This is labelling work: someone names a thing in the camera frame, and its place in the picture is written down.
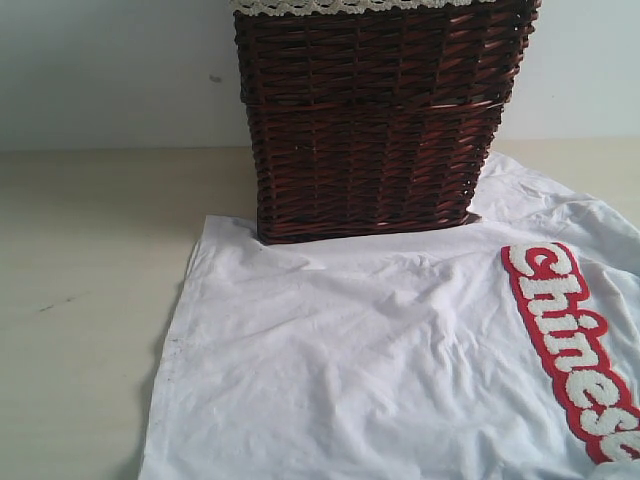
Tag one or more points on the dark brown wicker basket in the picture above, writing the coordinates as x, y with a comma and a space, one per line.
378, 122

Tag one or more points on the white t-shirt red patch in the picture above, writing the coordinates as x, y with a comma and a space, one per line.
507, 348

